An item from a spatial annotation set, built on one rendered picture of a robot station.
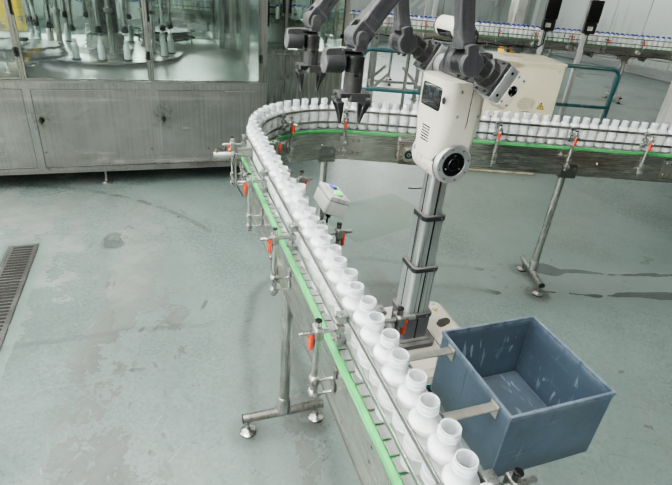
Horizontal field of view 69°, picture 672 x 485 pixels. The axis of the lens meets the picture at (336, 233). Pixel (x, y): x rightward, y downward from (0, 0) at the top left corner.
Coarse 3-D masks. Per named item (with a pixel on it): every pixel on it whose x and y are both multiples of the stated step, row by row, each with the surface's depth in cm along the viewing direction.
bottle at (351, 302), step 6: (354, 282) 115; (360, 282) 115; (348, 288) 114; (354, 288) 116; (360, 288) 116; (348, 294) 114; (354, 294) 113; (360, 294) 113; (342, 300) 116; (348, 300) 114; (354, 300) 114; (360, 300) 114; (348, 306) 114; (354, 306) 113; (348, 312) 114; (348, 324) 116; (348, 330) 116; (348, 336) 117; (348, 342) 118
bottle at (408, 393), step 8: (416, 368) 91; (408, 376) 89; (416, 376) 92; (424, 376) 90; (408, 384) 89; (416, 384) 88; (424, 384) 89; (400, 392) 91; (408, 392) 90; (416, 392) 89; (424, 392) 90; (400, 400) 90; (408, 400) 89; (416, 400) 89; (400, 408) 91; (408, 408) 90; (392, 424) 95; (400, 424) 92; (400, 432) 93; (400, 440) 94
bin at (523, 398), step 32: (512, 320) 143; (448, 352) 131; (480, 352) 145; (512, 352) 150; (544, 352) 142; (448, 384) 136; (480, 384) 121; (512, 384) 150; (544, 384) 143; (576, 384) 131; (448, 416) 112; (480, 416) 122; (512, 416) 111; (544, 416) 115; (576, 416) 120; (480, 448) 123; (512, 448) 117; (544, 448) 122; (576, 448) 128
